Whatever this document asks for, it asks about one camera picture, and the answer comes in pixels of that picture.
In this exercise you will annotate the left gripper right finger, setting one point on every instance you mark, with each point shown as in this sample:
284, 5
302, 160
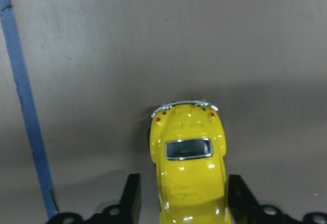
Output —
246, 209

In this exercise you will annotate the yellow toy beetle car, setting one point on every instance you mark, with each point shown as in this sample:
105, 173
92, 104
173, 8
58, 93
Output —
187, 145

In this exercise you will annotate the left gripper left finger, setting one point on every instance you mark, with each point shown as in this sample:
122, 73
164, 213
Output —
126, 211

